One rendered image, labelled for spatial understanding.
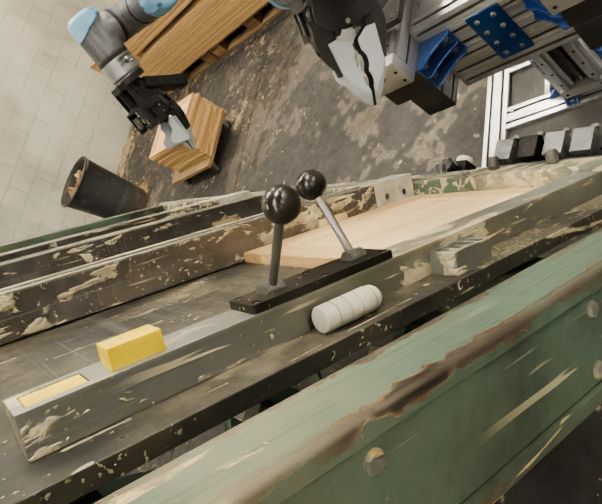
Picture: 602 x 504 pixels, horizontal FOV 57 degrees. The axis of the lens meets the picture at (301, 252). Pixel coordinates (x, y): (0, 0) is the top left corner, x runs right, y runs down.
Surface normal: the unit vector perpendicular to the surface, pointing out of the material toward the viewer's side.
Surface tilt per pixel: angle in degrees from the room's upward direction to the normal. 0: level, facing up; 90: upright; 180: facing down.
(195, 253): 90
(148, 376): 90
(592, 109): 0
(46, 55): 90
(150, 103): 90
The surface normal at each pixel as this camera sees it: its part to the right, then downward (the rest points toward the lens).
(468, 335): -0.21, -0.96
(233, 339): 0.60, 0.03
